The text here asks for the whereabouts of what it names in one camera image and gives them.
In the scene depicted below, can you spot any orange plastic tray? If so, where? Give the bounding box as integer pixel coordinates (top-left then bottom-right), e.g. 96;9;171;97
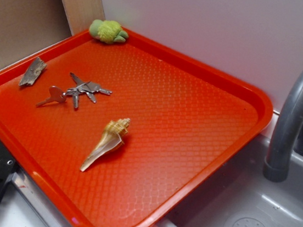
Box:
0;32;273;227

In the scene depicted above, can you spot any tan spiral seashell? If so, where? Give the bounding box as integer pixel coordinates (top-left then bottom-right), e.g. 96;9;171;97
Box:
80;118;131;172

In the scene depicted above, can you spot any silver key bunch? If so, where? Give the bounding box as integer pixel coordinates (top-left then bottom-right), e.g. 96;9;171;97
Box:
36;73;112;110

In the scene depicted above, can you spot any grey plastic sink basin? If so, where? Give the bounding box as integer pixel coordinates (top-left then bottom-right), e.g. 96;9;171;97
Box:
158;135;303;227

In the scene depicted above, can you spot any grey curved faucet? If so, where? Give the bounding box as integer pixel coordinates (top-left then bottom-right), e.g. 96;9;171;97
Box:
263;71;303;182

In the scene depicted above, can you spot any brown cardboard panel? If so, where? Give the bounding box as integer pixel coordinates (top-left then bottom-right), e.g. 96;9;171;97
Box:
0;0;71;70

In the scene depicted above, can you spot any grey bark wood piece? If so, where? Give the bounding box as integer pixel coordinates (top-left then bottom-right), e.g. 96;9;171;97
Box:
19;57;47;87

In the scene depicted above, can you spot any green plush turtle toy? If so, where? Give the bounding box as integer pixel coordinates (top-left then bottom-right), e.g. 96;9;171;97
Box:
89;19;129;45

